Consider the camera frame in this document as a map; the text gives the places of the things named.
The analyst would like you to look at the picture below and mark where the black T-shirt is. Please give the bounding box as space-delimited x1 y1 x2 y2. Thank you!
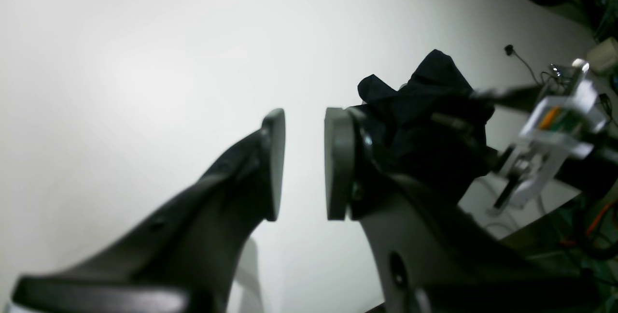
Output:
357 49 495 204

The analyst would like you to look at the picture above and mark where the black earphone cable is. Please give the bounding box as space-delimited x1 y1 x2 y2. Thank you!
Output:
504 44 551 86

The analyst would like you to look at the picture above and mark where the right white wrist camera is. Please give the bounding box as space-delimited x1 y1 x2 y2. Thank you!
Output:
519 79 608 159

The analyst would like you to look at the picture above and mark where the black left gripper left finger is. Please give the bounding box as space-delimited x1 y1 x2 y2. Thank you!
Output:
13 109 285 313

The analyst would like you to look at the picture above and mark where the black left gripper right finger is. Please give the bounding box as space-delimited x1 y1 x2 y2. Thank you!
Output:
324 108 600 313

